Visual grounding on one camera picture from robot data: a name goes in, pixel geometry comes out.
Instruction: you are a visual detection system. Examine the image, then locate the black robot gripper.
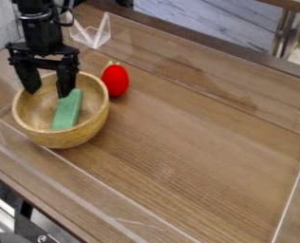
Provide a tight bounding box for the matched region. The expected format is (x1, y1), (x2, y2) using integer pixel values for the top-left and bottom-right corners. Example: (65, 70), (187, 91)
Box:
(6, 12), (80, 99)

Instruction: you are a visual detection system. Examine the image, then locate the brown wooden bowl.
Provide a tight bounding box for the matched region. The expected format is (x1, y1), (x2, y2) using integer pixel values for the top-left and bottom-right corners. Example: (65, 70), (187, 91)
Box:
(13, 72), (111, 149)

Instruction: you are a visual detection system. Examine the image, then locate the green rectangular stick block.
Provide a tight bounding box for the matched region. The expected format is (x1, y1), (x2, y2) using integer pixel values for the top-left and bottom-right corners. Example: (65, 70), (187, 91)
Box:
(52, 88), (84, 130)

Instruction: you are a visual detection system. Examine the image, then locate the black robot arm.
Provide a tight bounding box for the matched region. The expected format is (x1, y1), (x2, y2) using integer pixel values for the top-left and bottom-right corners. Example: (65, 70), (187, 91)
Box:
(6, 0), (80, 98)

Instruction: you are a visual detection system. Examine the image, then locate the red toy strawberry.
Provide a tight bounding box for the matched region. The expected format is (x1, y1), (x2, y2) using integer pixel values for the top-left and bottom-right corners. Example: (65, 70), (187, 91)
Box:
(101, 61), (131, 97)

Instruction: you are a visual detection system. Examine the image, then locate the clear acrylic front barrier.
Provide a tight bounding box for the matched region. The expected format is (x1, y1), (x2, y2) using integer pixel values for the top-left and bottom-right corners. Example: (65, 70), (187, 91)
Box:
(0, 114), (201, 243)

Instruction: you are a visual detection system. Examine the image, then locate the metal table leg background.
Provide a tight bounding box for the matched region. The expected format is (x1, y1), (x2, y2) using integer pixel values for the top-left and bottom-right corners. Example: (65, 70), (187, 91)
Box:
(272, 9), (300, 60)

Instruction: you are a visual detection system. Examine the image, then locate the clear acrylic corner bracket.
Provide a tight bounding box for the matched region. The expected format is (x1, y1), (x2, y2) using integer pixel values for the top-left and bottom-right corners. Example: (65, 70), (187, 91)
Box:
(65, 13), (112, 49)

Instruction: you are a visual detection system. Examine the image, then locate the black table frame leg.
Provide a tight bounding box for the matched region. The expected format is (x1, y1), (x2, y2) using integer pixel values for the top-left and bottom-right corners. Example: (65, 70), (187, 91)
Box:
(13, 198), (64, 243)

